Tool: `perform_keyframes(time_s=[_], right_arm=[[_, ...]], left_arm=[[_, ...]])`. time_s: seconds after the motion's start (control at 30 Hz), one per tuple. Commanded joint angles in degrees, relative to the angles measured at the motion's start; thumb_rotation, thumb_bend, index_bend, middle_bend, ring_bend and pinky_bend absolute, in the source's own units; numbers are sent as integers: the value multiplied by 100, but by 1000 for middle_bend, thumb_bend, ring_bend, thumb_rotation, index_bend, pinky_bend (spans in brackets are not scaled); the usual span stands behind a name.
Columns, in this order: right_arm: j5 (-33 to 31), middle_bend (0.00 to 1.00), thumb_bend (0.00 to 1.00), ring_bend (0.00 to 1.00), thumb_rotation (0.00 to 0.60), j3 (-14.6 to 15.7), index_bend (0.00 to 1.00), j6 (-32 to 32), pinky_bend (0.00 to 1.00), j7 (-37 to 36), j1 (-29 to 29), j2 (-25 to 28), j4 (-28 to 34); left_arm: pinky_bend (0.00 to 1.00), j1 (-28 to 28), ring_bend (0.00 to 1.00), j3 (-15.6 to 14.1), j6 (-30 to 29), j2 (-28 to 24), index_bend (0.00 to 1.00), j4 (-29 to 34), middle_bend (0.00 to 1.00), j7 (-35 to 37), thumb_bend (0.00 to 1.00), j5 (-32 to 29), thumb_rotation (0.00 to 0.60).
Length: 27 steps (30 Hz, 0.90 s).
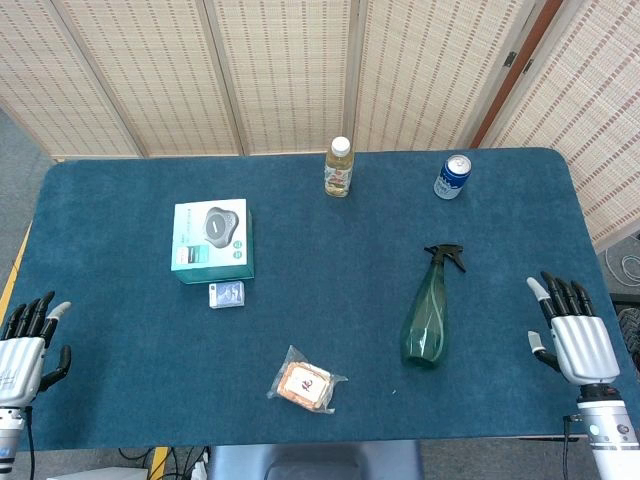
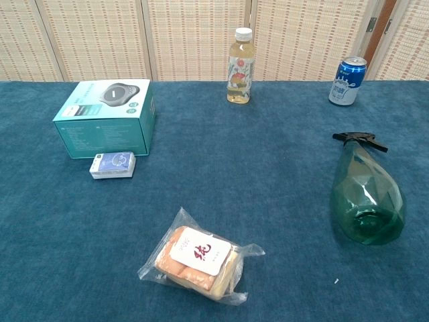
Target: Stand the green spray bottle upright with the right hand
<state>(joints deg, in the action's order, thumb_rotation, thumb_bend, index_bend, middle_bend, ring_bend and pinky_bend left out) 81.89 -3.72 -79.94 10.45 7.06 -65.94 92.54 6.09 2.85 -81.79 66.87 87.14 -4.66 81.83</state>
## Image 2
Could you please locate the green plastic spray bottle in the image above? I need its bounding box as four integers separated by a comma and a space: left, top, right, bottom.
329, 131, 407, 246

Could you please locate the yellow tea drink bottle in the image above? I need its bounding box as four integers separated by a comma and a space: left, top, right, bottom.
227, 27, 255, 105

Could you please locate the blue carpet table mat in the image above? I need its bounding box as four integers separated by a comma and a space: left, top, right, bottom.
0, 80, 429, 322

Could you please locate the bagged bread snack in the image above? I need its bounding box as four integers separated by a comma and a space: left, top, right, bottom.
137, 207, 266, 307

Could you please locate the small blue white pack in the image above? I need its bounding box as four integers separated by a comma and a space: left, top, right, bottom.
88, 151, 137, 180

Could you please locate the teal speakerphone product box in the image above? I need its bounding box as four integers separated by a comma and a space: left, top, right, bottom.
52, 78, 157, 159

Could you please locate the blue white drink can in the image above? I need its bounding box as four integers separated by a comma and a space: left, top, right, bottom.
328, 56, 368, 107

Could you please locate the woven bamboo folding screen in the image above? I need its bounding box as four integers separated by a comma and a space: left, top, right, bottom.
0, 0, 429, 83

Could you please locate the brown wooden post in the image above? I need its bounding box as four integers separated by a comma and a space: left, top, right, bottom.
363, 0, 398, 68

